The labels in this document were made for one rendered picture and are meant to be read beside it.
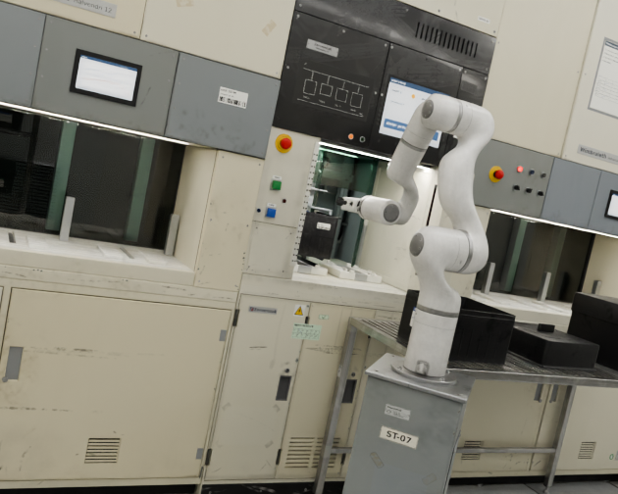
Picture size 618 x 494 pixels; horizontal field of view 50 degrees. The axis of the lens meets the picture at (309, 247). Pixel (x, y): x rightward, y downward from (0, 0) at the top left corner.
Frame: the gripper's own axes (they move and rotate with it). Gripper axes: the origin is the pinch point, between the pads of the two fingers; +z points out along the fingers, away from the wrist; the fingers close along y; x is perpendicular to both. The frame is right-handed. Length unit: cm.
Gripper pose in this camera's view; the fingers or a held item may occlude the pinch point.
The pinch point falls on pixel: (345, 202)
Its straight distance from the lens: 245.8
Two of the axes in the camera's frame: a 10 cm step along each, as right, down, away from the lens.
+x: 2.0, -9.8, -0.9
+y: 8.8, 1.4, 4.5
